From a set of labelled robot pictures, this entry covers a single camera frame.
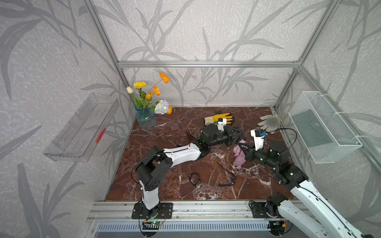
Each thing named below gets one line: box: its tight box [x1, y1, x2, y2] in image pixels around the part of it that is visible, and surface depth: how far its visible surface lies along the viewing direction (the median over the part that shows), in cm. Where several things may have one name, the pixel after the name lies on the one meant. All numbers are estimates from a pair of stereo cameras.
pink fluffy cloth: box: [233, 139, 247, 166], surface depth 76 cm
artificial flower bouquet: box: [126, 72, 174, 116], surface depth 90 cm
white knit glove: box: [257, 114, 282, 135], surface depth 114 cm
